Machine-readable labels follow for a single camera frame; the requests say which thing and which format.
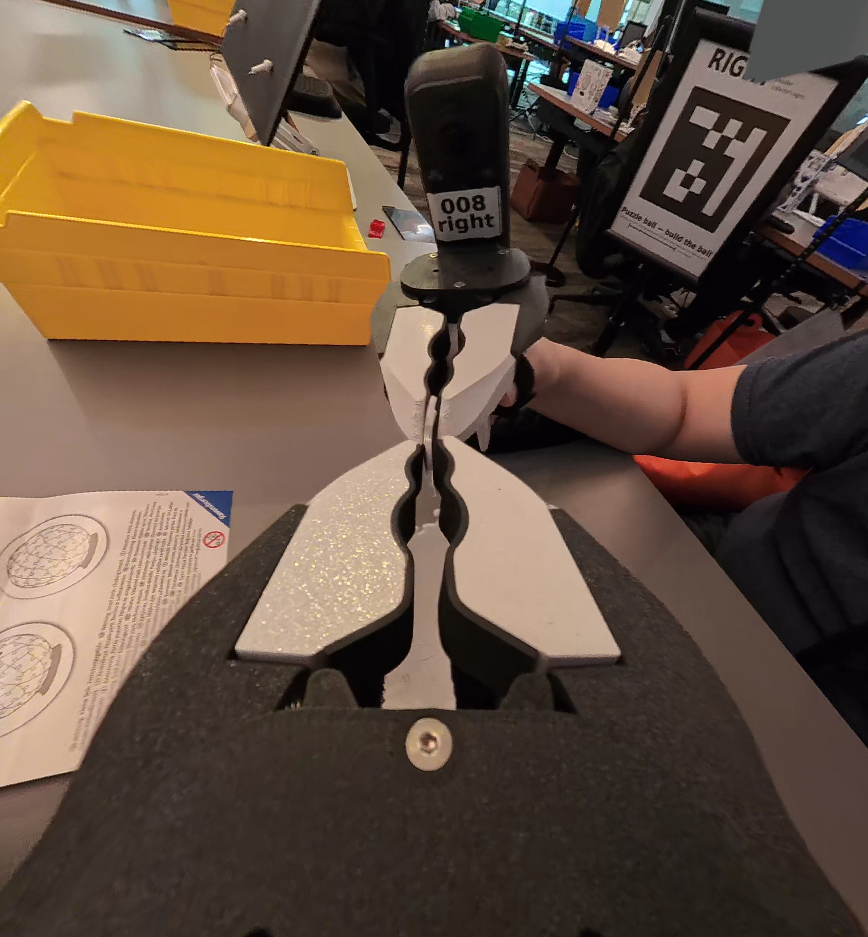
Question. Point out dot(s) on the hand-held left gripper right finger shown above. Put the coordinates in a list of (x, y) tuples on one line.
[(529, 578)]

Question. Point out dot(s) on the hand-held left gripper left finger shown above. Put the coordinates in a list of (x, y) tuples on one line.
[(331, 578)]

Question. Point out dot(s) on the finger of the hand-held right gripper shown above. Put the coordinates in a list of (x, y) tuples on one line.
[(405, 366), (485, 351)]

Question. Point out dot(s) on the single curved jigsaw piece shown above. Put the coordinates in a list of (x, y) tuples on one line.
[(429, 432)]

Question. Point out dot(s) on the person's right hand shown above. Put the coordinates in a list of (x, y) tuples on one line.
[(558, 373)]

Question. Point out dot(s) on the green plastic bin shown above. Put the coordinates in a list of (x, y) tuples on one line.
[(481, 22)]

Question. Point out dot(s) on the brown bag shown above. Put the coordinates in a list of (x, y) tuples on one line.
[(544, 192)]

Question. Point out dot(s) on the grey flat card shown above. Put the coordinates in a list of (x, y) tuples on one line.
[(408, 222)]

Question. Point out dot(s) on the small red object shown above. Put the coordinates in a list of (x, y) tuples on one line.
[(377, 228)]

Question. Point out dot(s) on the black sign stand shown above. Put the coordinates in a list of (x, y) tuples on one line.
[(639, 307)]

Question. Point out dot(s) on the black display board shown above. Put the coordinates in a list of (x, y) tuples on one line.
[(269, 66)]

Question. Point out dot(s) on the white task sign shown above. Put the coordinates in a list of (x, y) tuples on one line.
[(712, 161)]

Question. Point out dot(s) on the white instruction leaflet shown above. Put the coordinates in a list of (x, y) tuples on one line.
[(75, 622)]

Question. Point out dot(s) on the yellow plastic bin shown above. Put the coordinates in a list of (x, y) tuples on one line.
[(148, 241)]

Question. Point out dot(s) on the blue plastic bin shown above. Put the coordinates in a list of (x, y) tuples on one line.
[(855, 245)]

